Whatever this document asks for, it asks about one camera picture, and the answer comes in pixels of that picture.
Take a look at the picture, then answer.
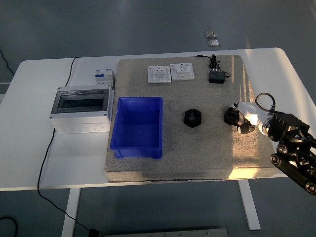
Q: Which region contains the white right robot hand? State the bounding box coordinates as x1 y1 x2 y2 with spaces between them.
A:
223 100 266 135

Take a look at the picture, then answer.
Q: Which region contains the black hexagonal nut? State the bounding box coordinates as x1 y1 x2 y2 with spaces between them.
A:
184 108 204 128
223 110 239 126

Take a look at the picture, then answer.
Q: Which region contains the blue plastic box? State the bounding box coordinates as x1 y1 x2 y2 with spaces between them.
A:
109 96 164 160

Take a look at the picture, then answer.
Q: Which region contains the grey distribution box clear lid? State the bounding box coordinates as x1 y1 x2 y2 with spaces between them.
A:
49 85 116 135

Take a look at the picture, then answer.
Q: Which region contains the black power adapter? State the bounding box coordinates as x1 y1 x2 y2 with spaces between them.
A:
208 70 226 84

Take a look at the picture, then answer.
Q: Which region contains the grey-brown mat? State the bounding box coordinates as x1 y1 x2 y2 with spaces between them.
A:
104 54 281 183

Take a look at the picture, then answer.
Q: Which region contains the open metal floor socket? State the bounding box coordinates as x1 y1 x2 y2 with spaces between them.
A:
204 28 218 39

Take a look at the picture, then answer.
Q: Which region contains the white table leg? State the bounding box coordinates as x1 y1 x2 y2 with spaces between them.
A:
237 180 262 232
61 189 81 237

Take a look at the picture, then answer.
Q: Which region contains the grey metal plate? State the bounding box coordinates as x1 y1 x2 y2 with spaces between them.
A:
103 228 229 237

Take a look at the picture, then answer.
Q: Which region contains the white circuit breaker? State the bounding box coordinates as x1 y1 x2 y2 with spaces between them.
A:
93 69 116 89

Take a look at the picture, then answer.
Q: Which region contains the black adapter cord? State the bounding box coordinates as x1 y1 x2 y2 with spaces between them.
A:
197 54 232 79

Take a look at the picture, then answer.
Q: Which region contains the white wall socket panel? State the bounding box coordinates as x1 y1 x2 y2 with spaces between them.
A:
147 65 172 84
170 62 196 82

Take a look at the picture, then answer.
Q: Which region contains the long black power cable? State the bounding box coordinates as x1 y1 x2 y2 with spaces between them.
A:
37 56 91 232

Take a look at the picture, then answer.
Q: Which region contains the thin black floor cable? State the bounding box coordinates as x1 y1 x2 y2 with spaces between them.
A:
0 48 15 76

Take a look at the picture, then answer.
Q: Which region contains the looped black floor cable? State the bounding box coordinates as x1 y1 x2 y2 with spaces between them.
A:
0 216 18 237

